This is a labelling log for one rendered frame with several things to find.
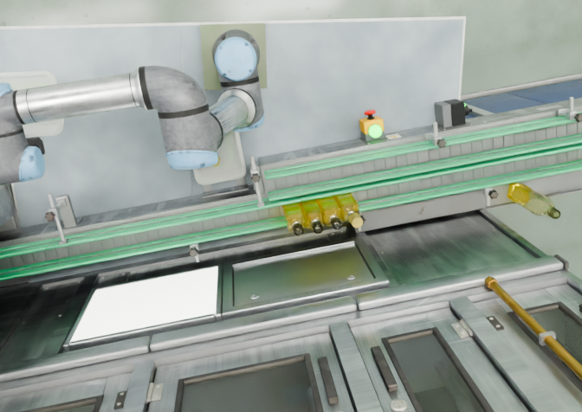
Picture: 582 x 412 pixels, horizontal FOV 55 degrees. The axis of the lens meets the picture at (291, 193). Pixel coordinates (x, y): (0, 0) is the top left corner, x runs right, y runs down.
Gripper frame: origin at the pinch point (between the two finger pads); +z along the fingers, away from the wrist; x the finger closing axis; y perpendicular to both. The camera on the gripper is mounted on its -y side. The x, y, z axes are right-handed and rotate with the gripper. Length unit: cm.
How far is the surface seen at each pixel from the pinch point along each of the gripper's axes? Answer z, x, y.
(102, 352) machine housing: -33, 50, -19
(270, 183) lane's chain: 19, 29, -68
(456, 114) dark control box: 26, 12, -134
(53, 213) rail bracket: 8.2, 28.4, 0.0
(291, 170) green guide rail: 14, 23, -75
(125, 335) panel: -27, 50, -24
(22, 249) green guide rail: 11.8, 41.7, 13.4
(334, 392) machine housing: -64, 43, -74
